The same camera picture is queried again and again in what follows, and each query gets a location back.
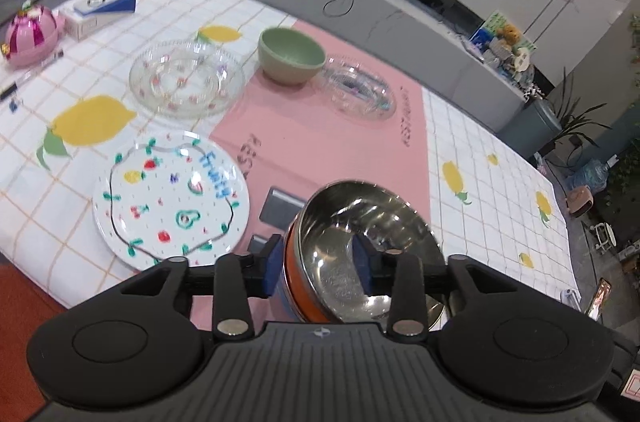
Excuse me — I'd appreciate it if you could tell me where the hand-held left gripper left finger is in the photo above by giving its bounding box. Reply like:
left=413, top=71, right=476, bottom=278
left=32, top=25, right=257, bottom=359
left=120, top=233, right=282, bottom=340

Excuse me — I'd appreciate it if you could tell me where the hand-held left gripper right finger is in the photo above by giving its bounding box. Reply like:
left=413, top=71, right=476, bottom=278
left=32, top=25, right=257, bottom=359
left=351, top=236, right=508, bottom=337

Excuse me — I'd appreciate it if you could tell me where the steel bowl with orange outside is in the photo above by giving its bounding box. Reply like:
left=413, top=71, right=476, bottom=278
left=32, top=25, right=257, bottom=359
left=282, top=179, right=448, bottom=328

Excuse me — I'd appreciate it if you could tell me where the small floral glass dish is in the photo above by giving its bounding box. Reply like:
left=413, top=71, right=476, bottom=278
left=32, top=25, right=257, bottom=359
left=320, top=56, right=397, bottom=122

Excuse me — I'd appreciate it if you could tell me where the green ceramic bowl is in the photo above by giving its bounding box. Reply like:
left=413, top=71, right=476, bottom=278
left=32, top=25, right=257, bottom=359
left=257, top=27, right=327, bottom=86

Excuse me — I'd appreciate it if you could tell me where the white fruit print plate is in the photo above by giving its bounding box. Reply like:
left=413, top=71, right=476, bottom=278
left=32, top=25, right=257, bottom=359
left=92, top=131, right=251, bottom=272

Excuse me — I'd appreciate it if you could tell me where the pink placemat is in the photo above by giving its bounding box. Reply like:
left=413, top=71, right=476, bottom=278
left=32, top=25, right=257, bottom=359
left=192, top=20, right=432, bottom=333

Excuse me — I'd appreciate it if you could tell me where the lemon print checkered tablecloth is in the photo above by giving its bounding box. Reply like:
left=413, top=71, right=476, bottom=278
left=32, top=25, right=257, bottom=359
left=0, top=0, right=571, bottom=318

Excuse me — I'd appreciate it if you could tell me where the large floral glass plate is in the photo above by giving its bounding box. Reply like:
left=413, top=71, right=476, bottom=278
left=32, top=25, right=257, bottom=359
left=129, top=38, right=246, bottom=119

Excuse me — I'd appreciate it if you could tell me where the grey trash bin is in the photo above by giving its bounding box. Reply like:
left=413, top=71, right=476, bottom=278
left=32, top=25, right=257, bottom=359
left=499, top=95, right=564, bottom=154

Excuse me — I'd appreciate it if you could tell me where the pink small heater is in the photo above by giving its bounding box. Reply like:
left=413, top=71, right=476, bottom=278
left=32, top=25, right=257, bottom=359
left=565, top=185, right=597, bottom=218

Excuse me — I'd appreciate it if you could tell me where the phone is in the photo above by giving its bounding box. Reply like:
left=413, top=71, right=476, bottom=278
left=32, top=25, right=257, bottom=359
left=587, top=279, right=614, bottom=321

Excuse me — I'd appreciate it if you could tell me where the white stool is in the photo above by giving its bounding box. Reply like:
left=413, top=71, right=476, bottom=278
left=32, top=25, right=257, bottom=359
left=590, top=222, right=619, bottom=254

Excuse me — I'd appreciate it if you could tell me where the blue water jug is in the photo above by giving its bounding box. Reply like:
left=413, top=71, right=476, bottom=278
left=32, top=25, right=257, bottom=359
left=565, top=156, right=619, bottom=196

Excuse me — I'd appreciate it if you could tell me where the long leaf potted plant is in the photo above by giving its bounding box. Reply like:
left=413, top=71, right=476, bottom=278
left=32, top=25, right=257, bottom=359
left=547, top=67, right=615, bottom=153

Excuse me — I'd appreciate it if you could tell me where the brown teddy bear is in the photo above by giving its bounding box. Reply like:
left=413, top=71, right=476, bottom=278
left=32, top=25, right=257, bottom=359
left=497, top=22, right=522, bottom=49

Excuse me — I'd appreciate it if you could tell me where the green picture board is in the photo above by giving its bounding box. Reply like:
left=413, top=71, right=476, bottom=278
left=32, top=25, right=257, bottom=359
left=470, top=10, right=539, bottom=53

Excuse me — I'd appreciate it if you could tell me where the blue and white packet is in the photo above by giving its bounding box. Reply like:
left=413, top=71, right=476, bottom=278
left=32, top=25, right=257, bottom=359
left=72, top=0, right=138, bottom=16

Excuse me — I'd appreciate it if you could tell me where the white cardboard box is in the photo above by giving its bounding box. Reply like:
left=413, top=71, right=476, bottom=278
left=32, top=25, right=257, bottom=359
left=64, top=0, right=138, bottom=42

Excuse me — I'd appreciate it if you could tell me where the pink round toy case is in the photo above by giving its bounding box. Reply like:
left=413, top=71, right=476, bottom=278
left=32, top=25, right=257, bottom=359
left=2, top=0, right=67, bottom=69

